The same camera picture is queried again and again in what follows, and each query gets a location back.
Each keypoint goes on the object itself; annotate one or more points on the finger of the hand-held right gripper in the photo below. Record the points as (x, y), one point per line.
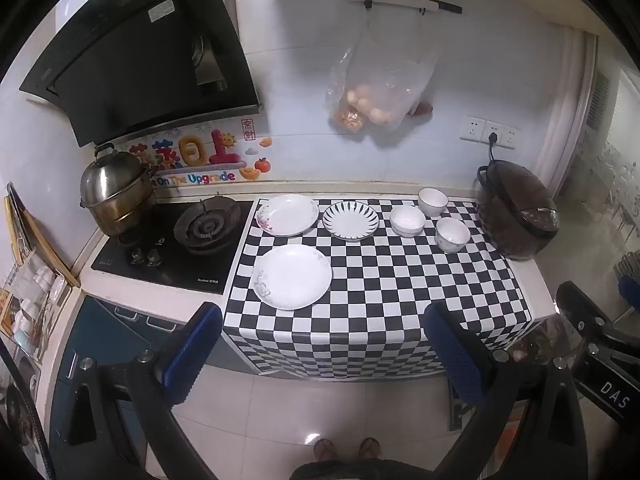
(630, 292)
(582, 307)

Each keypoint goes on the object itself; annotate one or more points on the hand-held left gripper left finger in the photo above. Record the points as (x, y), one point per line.
(192, 355)

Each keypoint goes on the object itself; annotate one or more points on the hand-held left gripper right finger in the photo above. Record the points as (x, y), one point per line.
(455, 360)

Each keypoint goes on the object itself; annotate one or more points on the white bowl floral print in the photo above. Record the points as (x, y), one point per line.
(452, 235)

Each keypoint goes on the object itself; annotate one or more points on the white plate grey floral print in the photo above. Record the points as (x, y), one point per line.
(295, 277)

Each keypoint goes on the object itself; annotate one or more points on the plain white bowl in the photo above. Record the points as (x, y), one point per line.
(407, 220)

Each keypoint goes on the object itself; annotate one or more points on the white bowl blue rim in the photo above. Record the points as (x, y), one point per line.
(433, 201)

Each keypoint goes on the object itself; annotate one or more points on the white plate red floral print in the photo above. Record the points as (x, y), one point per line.
(290, 216)

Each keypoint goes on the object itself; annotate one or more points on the white plate dark striped rim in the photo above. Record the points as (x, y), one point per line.
(351, 221)

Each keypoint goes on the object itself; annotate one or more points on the black and white checkered cloth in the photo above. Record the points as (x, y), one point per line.
(380, 310)

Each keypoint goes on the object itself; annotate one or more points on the black glass gas stove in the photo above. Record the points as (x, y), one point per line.
(170, 265)

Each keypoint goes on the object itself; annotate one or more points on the blue kitchen cabinet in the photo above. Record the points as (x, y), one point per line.
(100, 340)

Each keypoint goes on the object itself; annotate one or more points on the black stove knob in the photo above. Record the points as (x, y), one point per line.
(138, 255)
(153, 257)

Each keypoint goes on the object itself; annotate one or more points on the dark brown rice cooker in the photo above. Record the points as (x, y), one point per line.
(517, 215)

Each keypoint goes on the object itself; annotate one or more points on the person's dark clothing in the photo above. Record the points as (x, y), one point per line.
(360, 471)

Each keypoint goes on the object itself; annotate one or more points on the person's left foot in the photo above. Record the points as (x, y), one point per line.
(324, 449)

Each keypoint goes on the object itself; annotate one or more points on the dish rack with cups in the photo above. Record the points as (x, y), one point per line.
(35, 300)

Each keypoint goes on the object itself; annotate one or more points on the wooden cutting board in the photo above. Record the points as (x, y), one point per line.
(47, 245)

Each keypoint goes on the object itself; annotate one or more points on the stainless steel steamer pot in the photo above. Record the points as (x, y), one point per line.
(112, 185)

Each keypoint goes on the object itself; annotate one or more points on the clear plastic bag of eggs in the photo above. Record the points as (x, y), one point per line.
(380, 85)

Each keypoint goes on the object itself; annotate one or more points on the black range hood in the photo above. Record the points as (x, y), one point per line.
(135, 55)

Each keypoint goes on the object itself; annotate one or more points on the white wall outlet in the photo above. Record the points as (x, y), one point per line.
(472, 129)
(507, 136)

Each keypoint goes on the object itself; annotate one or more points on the colourful wall sticker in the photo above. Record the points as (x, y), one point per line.
(200, 155)

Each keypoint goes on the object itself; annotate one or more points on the white wall hook rail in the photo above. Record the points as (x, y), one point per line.
(400, 1)

